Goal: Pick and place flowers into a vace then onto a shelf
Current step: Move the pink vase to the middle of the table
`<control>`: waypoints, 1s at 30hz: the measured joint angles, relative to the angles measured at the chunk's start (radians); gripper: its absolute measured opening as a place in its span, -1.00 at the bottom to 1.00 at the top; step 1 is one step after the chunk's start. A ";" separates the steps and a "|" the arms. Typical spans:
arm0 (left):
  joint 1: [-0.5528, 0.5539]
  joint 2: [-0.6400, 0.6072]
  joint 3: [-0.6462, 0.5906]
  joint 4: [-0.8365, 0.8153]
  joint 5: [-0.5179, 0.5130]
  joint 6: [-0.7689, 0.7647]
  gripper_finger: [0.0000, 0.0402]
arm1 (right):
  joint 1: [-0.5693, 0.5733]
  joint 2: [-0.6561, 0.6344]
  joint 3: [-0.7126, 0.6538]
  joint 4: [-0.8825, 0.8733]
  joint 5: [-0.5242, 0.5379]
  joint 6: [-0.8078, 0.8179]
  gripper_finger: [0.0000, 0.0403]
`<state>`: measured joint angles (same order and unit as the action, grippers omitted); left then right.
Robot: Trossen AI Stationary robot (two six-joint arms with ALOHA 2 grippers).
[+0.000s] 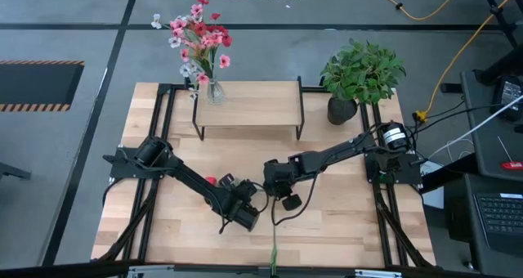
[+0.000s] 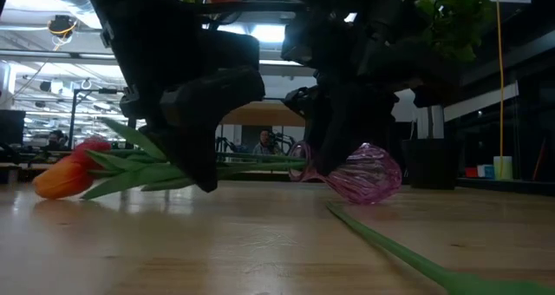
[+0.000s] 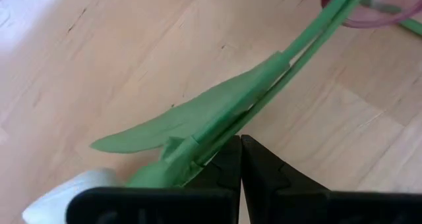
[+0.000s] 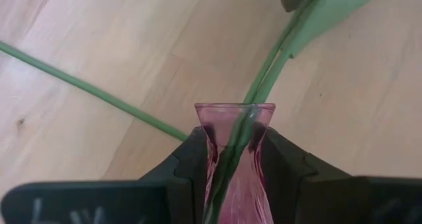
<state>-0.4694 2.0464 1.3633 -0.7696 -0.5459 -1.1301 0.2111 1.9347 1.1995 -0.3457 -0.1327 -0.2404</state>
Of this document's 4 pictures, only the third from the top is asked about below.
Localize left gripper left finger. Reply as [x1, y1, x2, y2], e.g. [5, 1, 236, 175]
[183, 134, 243, 224]

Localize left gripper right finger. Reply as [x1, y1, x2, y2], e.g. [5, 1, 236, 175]
[241, 134, 331, 224]

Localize white artificial tulip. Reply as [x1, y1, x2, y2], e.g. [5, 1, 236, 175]
[22, 0, 362, 224]

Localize red artificial tulip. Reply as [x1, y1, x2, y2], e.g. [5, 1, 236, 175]
[196, 0, 372, 167]

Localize purple glass vase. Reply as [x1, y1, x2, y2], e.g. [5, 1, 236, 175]
[321, 0, 422, 30]

